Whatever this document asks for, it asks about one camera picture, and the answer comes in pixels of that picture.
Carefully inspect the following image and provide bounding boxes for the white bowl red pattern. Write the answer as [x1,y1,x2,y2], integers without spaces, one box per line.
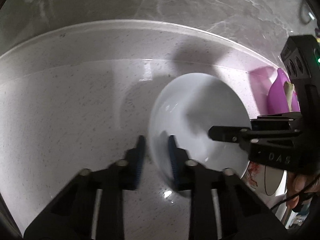
[242,161,286,196]

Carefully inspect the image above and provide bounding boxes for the small white bowl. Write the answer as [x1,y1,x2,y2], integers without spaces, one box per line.
[148,73,251,187]

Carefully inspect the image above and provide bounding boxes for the person right hand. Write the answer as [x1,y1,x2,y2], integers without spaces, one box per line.
[286,172,319,209]

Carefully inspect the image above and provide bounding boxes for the purple plastic bowl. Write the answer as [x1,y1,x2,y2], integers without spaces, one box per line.
[267,68,300,114]

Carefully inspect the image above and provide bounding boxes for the black power cable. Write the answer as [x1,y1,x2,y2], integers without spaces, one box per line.
[271,174,320,212]

